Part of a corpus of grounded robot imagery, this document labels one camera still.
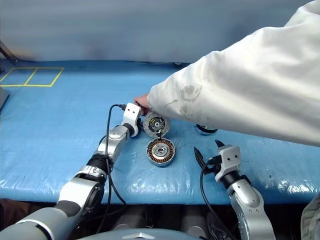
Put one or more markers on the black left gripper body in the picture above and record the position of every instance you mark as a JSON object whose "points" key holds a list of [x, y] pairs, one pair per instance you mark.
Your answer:
{"points": [[142, 112]]}

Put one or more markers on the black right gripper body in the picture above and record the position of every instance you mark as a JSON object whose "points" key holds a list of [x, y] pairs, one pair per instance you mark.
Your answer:
{"points": [[215, 165]]}

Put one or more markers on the round silver motor lid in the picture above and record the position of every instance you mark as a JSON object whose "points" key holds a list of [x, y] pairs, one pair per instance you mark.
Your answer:
{"points": [[156, 125]]}

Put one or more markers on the silver spoked rotor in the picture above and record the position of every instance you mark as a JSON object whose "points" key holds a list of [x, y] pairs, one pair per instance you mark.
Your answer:
{"points": [[205, 131]]}

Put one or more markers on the silver motor housing copper windings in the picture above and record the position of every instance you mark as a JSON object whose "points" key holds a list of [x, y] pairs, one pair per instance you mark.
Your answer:
{"points": [[161, 151]]}

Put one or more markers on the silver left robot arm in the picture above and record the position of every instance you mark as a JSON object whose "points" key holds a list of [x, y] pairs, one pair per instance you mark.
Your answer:
{"points": [[75, 190]]}

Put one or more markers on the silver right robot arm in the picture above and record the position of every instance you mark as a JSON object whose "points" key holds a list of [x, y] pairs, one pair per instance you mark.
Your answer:
{"points": [[247, 200]]}

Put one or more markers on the person's bare hand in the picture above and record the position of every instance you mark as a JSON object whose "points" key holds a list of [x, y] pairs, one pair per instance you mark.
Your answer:
{"points": [[143, 100]]}

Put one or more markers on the person's white sleeved arm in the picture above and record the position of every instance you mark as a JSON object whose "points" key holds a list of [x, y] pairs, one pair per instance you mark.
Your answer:
{"points": [[237, 87]]}

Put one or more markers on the dark rounded grey cylinder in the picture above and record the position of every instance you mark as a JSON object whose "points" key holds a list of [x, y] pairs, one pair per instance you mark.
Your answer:
{"points": [[192, 225], [125, 220]]}

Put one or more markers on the yellow tape double square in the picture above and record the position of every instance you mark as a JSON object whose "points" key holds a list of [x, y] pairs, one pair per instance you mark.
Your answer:
{"points": [[50, 67]]}

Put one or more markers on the grey robot torso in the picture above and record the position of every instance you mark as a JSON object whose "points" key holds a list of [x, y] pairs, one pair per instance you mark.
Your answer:
{"points": [[125, 236]]}

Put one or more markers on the grey garment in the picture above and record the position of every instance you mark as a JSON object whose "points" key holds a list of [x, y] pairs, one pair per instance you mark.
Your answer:
{"points": [[311, 220]]}

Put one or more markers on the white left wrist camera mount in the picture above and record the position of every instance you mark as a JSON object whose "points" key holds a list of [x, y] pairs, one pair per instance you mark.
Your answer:
{"points": [[132, 112]]}

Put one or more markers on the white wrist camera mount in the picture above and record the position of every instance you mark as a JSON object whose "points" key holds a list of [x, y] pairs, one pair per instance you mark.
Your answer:
{"points": [[230, 156], [132, 112]]}

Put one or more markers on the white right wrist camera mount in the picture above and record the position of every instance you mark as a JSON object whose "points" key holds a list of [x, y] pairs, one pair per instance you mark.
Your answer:
{"points": [[230, 156]]}

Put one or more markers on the dark metal frame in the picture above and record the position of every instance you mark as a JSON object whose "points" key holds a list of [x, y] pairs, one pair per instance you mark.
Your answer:
{"points": [[7, 52]]}

